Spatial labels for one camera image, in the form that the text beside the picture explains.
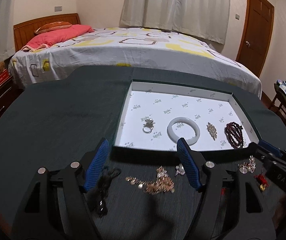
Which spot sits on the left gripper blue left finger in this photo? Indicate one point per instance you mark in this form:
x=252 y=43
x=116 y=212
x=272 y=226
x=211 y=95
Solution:
x=93 y=163

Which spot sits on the bed with patterned sheet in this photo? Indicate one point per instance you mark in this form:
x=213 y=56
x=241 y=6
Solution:
x=130 y=47

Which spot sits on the red tassel gold charm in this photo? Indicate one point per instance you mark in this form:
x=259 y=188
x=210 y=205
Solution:
x=262 y=181

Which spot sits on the brown wooden door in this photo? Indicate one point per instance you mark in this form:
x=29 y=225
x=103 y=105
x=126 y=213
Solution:
x=256 y=36

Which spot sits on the silver leaf brooch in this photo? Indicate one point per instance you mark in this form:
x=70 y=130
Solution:
x=212 y=131

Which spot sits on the dark grey table cloth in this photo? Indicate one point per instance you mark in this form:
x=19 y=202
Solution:
x=54 y=123

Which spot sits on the white jewelry tray box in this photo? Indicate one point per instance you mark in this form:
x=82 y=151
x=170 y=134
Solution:
x=154 y=115

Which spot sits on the pearl flower brooch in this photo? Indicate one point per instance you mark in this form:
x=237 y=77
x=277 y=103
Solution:
x=248 y=167

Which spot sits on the white jade bangle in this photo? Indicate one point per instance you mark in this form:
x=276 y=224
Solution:
x=182 y=127

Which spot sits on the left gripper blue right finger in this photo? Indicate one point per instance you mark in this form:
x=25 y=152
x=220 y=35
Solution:
x=191 y=169

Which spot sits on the wall socket above headboard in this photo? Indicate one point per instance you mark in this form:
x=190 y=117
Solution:
x=58 y=8

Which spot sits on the orange embroidered cushion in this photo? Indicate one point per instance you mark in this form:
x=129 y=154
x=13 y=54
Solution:
x=52 y=27

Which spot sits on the pink pillow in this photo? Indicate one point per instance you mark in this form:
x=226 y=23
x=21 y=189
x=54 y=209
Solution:
x=46 y=40

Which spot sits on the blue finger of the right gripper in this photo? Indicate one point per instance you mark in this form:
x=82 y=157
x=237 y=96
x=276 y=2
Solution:
x=256 y=151
x=270 y=148

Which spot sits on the pearl silver earring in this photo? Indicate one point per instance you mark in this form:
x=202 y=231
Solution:
x=180 y=170

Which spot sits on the grey window curtain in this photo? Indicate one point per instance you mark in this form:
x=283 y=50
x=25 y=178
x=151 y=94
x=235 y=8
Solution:
x=207 y=19

